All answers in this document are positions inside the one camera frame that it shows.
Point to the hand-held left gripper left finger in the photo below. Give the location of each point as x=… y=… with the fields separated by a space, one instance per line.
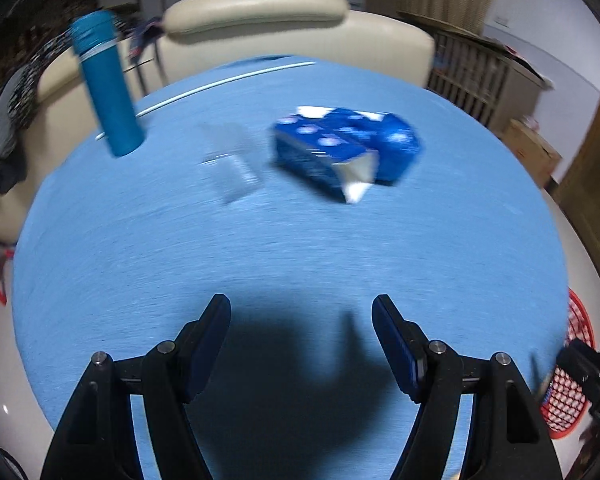
x=205 y=355

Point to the wooden door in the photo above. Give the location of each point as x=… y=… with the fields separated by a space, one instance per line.
x=590 y=175

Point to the blue tablecloth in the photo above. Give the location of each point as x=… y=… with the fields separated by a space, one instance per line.
x=280 y=250

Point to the cream leather sofa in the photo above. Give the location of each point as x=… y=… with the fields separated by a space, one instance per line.
x=260 y=10

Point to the dark jacket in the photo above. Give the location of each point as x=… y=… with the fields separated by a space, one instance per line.
x=5 y=175

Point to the brown cardboard box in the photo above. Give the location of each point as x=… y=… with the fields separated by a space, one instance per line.
x=530 y=152

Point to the white plastic tube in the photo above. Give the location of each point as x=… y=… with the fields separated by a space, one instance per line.
x=240 y=76

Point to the blue thermos bottle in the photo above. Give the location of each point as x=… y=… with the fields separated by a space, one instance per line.
x=110 y=85

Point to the grey garment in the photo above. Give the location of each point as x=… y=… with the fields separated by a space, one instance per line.
x=5 y=120

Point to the black floral garment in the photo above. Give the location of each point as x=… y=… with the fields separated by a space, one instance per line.
x=40 y=70

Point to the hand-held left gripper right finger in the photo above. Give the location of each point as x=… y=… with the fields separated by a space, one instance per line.
x=397 y=355

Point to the clear plastic container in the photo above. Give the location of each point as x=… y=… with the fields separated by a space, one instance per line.
x=230 y=165

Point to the wooden crib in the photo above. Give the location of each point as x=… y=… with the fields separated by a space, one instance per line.
x=475 y=70

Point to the red plastic basket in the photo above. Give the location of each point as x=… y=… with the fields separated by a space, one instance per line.
x=572 y=320

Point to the blue toothpaste box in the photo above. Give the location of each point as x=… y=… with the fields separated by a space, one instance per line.
x=330 y=145

